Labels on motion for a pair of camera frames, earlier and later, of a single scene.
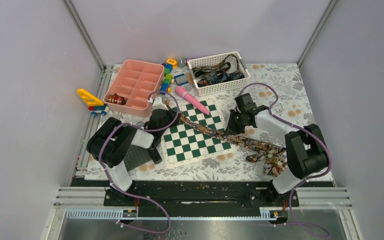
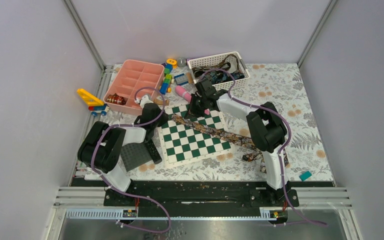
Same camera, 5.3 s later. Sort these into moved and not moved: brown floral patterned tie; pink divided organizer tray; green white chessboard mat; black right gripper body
Moved: black right gripper body
Not moved: pink divided organizer tray; green white chessboard mat; brown floral patterned tie
